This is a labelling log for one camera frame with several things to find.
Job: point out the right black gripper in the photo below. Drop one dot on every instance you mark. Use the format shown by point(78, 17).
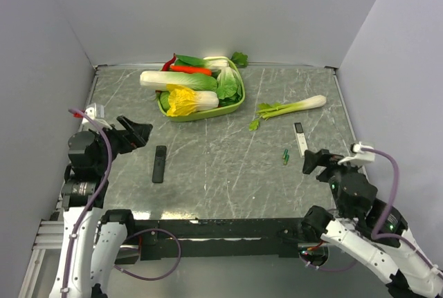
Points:
point(322, 157)

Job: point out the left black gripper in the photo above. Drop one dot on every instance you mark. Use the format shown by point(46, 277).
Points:
point(129, 142)

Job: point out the black remote control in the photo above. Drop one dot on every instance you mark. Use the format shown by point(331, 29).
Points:
point(159, 164)

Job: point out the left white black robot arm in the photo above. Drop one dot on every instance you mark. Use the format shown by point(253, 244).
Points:
point(91, 236)

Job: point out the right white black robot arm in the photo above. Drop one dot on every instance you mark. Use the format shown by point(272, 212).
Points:
point(371, 231)

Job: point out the white remote battery cover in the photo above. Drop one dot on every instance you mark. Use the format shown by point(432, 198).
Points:
point(300, 138)

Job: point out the long white green cabbage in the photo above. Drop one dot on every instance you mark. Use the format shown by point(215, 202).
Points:
point(159, 80)

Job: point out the yellow leaf cabbage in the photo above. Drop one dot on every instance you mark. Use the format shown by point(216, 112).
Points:
point(184, 101)

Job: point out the green plastic tray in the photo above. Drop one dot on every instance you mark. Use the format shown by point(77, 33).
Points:
point(227, 105)

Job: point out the celery stalk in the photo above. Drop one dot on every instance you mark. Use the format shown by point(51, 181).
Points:
point(266, 111)

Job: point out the dark red chili pepper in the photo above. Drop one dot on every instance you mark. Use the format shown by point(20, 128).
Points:
point(167, 65)

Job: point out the orange red chili pepper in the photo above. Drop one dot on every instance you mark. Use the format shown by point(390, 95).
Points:
point(191, 70)

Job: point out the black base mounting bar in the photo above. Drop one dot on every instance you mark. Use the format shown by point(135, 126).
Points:
point(158, 239)

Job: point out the green lettuce leaf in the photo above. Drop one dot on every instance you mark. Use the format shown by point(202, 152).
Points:
point(228, 84)

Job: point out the bok choy in tray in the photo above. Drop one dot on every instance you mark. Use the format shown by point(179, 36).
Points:
point(211, 64)

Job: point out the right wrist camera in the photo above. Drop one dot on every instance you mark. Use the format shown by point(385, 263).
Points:
point(361, 155)

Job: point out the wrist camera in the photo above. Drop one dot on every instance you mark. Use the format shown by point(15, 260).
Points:
point(361, 155)
point(96, 112)

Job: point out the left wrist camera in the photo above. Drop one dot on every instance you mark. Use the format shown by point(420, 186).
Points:
point(96, 112)

